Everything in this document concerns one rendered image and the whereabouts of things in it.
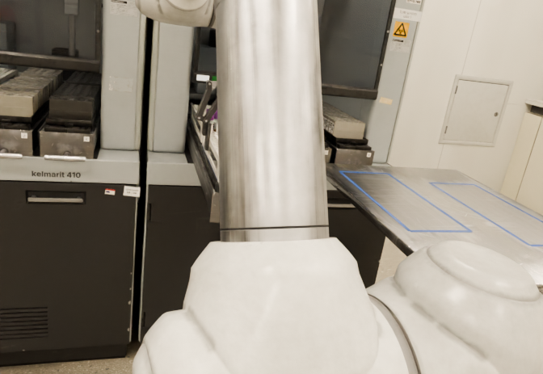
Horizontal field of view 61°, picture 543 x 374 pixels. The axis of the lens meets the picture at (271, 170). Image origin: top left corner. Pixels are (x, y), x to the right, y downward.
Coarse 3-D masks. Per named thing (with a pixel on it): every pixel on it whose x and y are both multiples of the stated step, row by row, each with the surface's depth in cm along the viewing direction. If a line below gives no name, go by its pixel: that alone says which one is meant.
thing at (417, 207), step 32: (352, 192) 104; (384, 192) 107; (416, 192) 110; (448, 192) 113; (480, 192) 117; (384, 224) 89; (416, 224) 91; (448, 224) 93; (480, 224) 96; (512, 224) 98; (512, 256) 82
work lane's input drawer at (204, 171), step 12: (192, 132) 142; (192, 144) 132; (192, 156) 131; (204, 156) 116; (204, 168) 111; (204, 180) 107; (216, 180) 100; (204, 192) 106; (216, 192) 96; (216, 204) 97; (216, 216) 98
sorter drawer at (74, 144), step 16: (48, 128) 122; (64, 128) 123; (80, 128) 124; (96, 128) 132; (48, 144) 122; (64, 144) 123; (80, 144) 124; (48, 160) 120; (64, 160) 121; (80, 160) 122
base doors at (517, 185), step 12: (528, 120) 306; (540, 120) 297; (528, 132) 305; (540, 132) 297; (516, 144) 315; (528, 144) 305; (540, 144) 296; (516, 156) 314; (528, 156) 304; (540, 156) 296; (516, 168) 314; (528, 168) 304; (540, 168) 296; (504, 180) 324; (516, 180) 313; (528, 180) 304; (540, 180) 295; (504, 192) 323; (516, 192) 313; (528, 192) 303; (540, 192) 295; (528, 204) 303; (540, 204) 294
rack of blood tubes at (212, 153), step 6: (216, 132) 121; (204, 138) 124; (210, 138) 114; (216, 138) 116; (210, 144) 112; (216, 144) 111; (210, 150) 117; (216, 150) 105; (210, 156) 112; (216, 156) 103; (210, 162) 110; (216, 162) 115; (216, 168) 104; (216, 174) 102
